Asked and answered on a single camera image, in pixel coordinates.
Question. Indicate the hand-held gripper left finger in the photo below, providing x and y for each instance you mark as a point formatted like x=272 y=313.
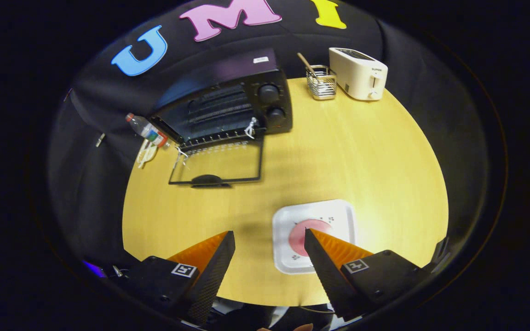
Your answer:
x=214 y=280

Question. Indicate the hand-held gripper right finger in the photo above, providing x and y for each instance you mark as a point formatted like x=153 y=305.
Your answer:
x=327 y=280

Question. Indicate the white square plate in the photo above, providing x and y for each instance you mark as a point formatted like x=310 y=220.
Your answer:
x=292 y=215

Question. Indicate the black toaster oven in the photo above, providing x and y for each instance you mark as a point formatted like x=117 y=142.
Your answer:
x=228 y=69

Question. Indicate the white bread toaster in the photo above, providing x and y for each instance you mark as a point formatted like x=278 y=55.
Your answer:
x=359 y=78

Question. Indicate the white divided snack tray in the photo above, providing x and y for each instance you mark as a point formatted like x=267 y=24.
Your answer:
x=145 y=154

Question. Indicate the clear plastic bottle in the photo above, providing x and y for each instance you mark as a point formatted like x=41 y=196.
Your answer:
x=147 y=130

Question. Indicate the silver clip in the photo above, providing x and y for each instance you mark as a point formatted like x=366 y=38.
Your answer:
x=100 y=139

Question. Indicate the wooden utensil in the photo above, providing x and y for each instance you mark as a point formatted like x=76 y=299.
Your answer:
x=305 y=63

